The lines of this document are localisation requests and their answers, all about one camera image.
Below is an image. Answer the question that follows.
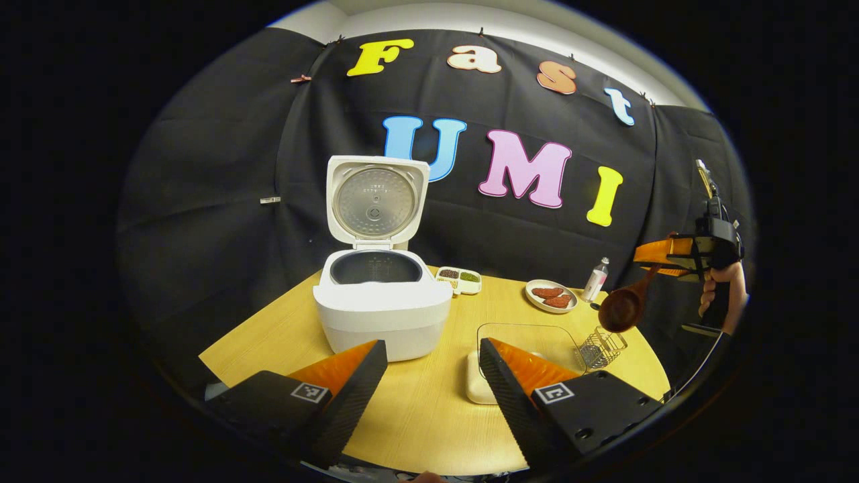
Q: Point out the white rice cooker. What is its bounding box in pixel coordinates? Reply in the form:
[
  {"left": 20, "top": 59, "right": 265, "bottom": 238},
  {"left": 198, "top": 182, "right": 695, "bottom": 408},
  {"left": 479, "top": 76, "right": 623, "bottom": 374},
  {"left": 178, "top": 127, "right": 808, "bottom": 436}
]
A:
[{"left": 313, "top": 156, "right": 454, "bottom": 363}]

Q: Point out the white round plate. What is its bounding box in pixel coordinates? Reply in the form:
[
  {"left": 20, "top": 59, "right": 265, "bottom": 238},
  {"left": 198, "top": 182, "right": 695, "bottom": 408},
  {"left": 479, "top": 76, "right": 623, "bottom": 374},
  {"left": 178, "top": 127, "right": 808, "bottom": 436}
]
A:
[{"left": 525, "top": 279, "right": 578, "bottom": 315}]

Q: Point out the white divided grain dish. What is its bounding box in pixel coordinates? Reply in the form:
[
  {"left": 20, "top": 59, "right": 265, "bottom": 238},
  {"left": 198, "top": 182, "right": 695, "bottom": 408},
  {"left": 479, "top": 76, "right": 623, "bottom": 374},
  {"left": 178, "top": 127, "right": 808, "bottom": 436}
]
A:
[{"left": 435, "top": 266, "right": 483, "bottom": 296}]

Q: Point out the wire chopstick holder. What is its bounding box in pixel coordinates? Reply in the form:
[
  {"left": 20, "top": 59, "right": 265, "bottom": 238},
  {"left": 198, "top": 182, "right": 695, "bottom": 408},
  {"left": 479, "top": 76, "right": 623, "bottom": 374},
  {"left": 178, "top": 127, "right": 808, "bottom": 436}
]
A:
[{"left": 578, "top": 327, "right": 629, "bottom": 370}]

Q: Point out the clear square rice container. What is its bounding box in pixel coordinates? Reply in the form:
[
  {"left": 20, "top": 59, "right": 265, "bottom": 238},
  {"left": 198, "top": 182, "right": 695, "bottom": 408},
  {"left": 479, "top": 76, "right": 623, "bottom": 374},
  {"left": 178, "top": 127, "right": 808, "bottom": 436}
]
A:
[{"left": 466, "top": 323, "right": 587, "bottom": 405}]

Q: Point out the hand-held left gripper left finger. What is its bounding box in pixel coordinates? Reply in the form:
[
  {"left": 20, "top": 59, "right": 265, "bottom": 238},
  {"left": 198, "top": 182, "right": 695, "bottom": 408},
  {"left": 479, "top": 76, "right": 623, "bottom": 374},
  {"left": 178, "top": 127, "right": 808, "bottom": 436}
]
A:
[{"left": 205, "top": 339, "right": 389, "bottom": 470}]

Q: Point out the brown wooden spoon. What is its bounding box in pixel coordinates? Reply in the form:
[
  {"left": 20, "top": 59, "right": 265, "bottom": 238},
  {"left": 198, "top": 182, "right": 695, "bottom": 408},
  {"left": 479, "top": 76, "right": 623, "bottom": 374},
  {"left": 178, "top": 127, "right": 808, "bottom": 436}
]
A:
[{"left": 597, "top": 232, "right": 678, "bottom": 334}]

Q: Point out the small clear pink-label bottle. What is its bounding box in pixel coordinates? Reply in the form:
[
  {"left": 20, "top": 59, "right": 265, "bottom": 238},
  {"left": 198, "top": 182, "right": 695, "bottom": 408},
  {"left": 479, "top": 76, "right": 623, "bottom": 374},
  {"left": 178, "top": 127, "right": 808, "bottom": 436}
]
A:
[{"left": 581, "top": 257, "right": 610, "bottom": 304}]

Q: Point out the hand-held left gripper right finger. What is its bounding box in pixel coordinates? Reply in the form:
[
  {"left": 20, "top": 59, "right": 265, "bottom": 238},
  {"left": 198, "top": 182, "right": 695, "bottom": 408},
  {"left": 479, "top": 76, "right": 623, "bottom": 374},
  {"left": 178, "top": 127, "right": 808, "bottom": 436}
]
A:
[{"left": 478, "top": 337, "right": 665, "bottom": 472}]

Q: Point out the thin gripper cable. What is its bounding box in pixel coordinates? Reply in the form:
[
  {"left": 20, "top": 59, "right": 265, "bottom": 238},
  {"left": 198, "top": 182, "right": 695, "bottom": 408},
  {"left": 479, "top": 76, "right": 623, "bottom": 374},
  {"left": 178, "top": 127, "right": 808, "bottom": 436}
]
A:
[{"left": 671, "top": 332, "right": 734, "bottom": 403}]

